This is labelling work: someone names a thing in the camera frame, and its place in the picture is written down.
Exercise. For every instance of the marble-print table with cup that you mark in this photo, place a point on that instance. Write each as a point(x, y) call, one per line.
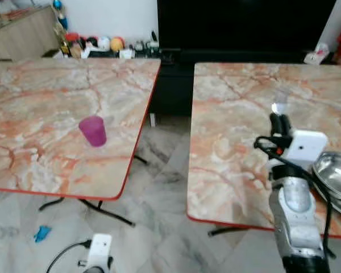
point(40, 114)

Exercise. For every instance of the white toy ball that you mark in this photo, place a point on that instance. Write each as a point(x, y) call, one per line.
point(104, 43)

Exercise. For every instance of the small blue floor scrap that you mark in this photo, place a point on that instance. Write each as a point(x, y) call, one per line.
point(42, 233)

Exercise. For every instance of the light wooden cabinet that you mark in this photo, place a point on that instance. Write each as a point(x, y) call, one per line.
point(23, 37)

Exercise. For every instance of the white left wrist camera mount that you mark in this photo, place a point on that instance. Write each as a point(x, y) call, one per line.
point(100, 249)

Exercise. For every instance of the red-lidded jar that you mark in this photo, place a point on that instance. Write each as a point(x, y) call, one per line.
point(73, 46)

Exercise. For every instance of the blue figurine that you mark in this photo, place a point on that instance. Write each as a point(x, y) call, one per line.
point(58, 14)

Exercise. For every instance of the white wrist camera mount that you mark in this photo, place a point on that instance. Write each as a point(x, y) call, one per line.
point(306, 148)
point(100, 249)

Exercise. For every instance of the stainless steel bowl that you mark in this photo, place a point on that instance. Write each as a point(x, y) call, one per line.
point(333, 172)

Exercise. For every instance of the small white card box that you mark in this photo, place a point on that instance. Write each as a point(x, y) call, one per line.
point(127, 54)

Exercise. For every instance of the silver metal spoon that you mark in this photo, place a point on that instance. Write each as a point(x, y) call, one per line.
point(280, 105)

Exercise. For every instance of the black television screen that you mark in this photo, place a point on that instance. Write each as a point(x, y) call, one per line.
point(244, 23)

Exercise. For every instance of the purple plastic cup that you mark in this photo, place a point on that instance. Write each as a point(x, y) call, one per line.
point(93, 132)

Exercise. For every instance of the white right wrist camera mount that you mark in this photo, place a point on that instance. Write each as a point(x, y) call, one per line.
point(306, 148)

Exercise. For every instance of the orange toy ball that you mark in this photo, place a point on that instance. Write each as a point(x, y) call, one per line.
point(117, 44)

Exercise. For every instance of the marble-print table with steelware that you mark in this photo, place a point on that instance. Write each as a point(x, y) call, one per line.
point(233, 142)

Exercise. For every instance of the white and pink box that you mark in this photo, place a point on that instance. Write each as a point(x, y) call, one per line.
point(318, 54)

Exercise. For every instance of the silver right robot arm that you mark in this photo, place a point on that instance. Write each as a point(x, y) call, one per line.
point(295, 216)

